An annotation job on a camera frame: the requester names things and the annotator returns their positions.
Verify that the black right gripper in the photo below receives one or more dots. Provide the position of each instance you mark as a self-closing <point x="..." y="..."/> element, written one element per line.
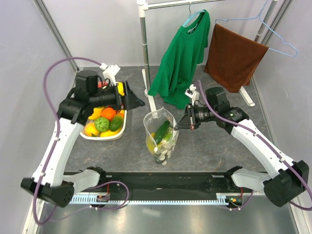
<point x="188" y="121"/>

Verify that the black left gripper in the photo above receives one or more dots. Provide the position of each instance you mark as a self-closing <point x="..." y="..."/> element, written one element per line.
<point x="129" y="101"/>

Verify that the green cucumber toy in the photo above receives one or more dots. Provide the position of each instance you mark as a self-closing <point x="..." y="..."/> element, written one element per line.
<point x="159" y="135"/>

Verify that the clear polka dot zip bag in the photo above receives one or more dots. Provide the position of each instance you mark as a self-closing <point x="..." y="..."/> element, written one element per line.
<point x="151" y="123"/>

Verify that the yellow pear toy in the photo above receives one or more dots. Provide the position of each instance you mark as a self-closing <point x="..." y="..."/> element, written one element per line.
<point x="154" y="149"/>

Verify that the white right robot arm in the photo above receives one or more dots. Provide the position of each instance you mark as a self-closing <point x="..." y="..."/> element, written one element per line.
<point x="283" y="180"/>

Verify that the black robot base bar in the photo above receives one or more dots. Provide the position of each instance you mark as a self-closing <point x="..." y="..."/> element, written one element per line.
<point x="168" y="185"/>

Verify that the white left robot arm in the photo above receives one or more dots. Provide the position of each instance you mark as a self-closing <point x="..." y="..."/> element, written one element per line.
<point x="48" y="182"/>

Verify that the yellow lemon toy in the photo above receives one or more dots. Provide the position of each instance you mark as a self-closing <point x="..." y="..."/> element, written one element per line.
<point x="120" y="88"/>

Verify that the green red mango toy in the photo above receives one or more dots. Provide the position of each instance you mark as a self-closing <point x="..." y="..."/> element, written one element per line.
<point x="116" y="122"/>

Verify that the yellow banana toy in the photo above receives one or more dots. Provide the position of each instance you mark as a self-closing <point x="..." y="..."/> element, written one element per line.
<point x="96" y="113"/>

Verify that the red chili pepper toy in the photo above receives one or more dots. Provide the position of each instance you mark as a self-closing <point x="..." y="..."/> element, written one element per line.
<point x="102" y="84"/>

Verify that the green custard apple toy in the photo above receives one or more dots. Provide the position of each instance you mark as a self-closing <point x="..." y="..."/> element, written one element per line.
<point x="102" y="124"/>

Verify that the green t-shirt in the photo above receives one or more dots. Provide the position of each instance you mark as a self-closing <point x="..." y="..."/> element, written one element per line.
<point x="179" y="62"/>

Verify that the yellow orange fruit toy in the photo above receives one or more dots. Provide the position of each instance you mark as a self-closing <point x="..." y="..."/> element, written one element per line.
<point x="90" y="130"/>

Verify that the white perforated fruit basket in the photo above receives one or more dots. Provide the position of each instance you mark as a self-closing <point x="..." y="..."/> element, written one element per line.
<point x="107" y="135"/>

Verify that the brown towel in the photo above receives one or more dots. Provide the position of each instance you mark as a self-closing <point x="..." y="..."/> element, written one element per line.
<point x="232" y="58"/>

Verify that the light blue shirt hanger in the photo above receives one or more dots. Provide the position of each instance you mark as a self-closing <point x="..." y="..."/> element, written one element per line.
<point x="191" y="16"/>

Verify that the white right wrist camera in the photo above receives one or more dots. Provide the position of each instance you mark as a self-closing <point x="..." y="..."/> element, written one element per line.
<point x="192" y="93"/>

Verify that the white slotted cable duct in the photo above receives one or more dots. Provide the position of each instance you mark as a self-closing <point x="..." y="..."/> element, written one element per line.
<point x="95" y="199"/>

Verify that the blue wire hanger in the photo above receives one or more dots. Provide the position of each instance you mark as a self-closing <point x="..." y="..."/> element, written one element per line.
<point x="265" y="25"/>

